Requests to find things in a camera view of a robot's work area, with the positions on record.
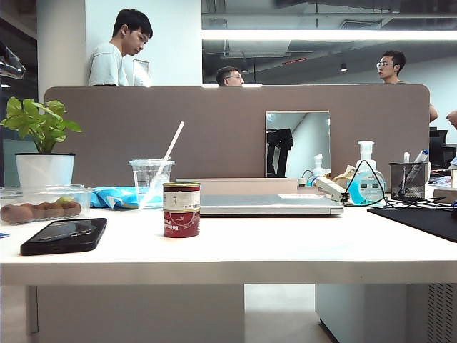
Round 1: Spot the red tomato paste can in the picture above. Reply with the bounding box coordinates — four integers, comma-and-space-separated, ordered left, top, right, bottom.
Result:
163, 208, 201, 238

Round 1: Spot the black cable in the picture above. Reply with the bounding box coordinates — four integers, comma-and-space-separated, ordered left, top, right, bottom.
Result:
341, 159, 457, 212

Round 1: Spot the square mirror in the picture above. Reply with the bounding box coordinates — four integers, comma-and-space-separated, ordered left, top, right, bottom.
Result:
265, 111, 332, 179

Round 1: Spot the black smartphone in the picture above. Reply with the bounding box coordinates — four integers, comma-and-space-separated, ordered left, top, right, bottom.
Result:
19, 218, 108, 257

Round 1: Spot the blue hand sanitizer bottle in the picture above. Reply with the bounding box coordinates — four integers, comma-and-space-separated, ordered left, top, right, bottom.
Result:
346, 140, 387, 207

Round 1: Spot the blue snack bag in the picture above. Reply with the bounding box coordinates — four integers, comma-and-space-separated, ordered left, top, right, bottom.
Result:
89, 184, 165, 210

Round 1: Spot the white drinking straw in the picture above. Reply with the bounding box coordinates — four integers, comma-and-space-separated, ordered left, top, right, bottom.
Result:
138, 121, 186, 211

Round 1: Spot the brown kiwi fruit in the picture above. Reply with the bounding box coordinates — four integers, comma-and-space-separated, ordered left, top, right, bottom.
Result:
53, 201, 82, 219
0, 204, 35, 226
31, 202, 55, 221

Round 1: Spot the white stapler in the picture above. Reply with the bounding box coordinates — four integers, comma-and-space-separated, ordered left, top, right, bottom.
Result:
315, 177, 350, 205

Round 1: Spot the seated man with glasses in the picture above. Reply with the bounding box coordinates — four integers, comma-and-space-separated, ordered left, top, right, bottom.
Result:
216, 66, 246, 87

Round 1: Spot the brown desk divider panel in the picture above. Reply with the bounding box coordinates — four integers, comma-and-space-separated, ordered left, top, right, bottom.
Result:
44, 84, 431, 189

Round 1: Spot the man in white t-shirt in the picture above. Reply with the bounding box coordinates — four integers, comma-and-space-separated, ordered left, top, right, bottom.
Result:
88, 9, 154, 87

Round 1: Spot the framed wall picture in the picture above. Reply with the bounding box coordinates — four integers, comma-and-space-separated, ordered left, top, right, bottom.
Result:
132, 58, 151, 87

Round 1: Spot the silver closed laptop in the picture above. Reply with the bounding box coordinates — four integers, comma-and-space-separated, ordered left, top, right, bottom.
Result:
199, 194, 345, 218

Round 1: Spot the green leafy plant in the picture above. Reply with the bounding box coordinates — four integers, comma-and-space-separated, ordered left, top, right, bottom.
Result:
0, 96, 83, 155

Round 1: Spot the white label tomato can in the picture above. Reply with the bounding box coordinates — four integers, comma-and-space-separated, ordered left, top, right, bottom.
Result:
162, 181, 202, 213

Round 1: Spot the man in olive shirt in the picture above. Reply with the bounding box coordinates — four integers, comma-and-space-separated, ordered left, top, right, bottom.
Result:
376, 50, 439, 123

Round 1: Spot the white under-desk cabinet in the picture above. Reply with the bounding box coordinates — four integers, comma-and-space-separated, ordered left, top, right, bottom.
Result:
315, 284, 457, 343

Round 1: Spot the clear plastic fruit container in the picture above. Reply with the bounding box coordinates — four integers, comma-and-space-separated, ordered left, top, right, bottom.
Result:
0, 184, 94, 227

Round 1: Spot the black office chair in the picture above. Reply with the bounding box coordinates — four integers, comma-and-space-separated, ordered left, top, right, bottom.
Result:
428, 129, 453, 170

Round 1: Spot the white plant pot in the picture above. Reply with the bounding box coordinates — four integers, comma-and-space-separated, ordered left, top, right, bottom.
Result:
14, 153, 76, 189

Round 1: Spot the beige desk riser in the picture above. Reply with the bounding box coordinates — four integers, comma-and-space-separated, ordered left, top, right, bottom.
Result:
176, 177, 299, 196

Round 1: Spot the crumpled yellow paper bag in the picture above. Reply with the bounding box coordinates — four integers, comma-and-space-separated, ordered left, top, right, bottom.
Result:
331, 164, 359, 183

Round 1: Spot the black mesh pen holder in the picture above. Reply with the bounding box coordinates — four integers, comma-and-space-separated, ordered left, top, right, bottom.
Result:
388, 161, 429, 202

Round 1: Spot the person in blue shirt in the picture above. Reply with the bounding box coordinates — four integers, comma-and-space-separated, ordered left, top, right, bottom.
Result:
446, 109, 457, 171

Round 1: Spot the clear plastic cup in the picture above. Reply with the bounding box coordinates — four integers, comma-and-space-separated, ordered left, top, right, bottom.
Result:
128, 159, 176, 211

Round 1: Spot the black desk mat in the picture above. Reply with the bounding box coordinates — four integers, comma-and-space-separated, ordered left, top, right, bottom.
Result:
366, 206, 457, 244

